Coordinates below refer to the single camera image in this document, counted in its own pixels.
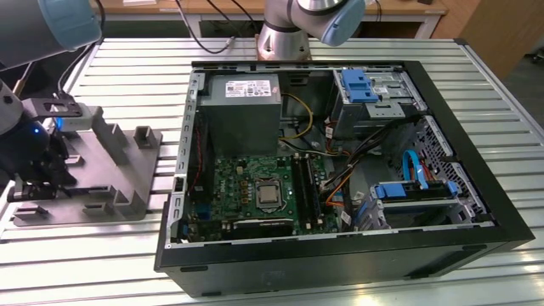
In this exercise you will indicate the green motherboard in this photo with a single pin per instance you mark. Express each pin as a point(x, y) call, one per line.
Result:
point(231, 172)

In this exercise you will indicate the metal drive cage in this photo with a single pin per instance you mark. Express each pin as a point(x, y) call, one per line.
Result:
point(383, 111)

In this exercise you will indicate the grey power supply unit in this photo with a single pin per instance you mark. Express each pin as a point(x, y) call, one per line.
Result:
point(238, 127)

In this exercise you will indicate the wooden cabinet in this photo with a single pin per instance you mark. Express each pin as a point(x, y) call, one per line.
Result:
point(502, 32)

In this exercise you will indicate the CPU socket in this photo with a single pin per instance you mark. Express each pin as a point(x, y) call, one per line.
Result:
point(273, 180)

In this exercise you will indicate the grey parts rack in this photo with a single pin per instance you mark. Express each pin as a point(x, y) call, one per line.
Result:
point(111, 178)

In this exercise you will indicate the blue expansion slot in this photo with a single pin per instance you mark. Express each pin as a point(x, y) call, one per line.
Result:
point(205, 212)

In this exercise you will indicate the metal disk bay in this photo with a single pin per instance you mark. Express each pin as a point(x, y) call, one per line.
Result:
point(425, 204)

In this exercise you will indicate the black PC case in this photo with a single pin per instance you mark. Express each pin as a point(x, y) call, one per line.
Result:
point(341, 264)

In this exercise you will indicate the blue VGA port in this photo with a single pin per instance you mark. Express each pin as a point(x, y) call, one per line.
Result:
point(185, 231)

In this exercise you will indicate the blue drive latch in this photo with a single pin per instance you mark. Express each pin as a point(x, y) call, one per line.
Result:
point(355, 86)

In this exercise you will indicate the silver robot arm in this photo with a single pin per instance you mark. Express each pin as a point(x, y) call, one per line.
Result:
point(281, 35)

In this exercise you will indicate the silver CPU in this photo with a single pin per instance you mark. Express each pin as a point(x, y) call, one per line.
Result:
point(269, 193)

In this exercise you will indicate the hard disk in blue carrier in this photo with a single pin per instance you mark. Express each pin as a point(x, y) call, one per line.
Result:
point(393, 191)

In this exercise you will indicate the black graphics card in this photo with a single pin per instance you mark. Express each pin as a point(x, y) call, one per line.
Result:
point(262, 224)

